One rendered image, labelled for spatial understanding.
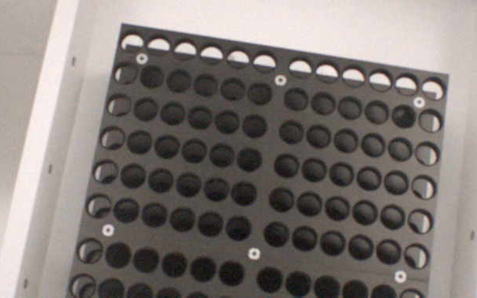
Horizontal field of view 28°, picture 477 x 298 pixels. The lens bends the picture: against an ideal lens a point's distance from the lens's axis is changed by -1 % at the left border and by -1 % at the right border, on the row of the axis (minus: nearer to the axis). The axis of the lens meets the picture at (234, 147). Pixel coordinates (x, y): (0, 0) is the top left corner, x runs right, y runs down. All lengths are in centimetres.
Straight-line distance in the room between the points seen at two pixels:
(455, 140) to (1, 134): 99
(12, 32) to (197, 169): 105
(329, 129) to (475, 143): 9
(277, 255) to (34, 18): 109
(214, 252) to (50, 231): 11
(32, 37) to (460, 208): 105
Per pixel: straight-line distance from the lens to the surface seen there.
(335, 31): 58
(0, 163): 145
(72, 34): 52
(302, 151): 48
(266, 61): 56
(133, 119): 49
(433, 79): 51
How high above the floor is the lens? 136
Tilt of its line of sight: 74 degrees down
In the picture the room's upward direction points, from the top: 6 degrees clockwise
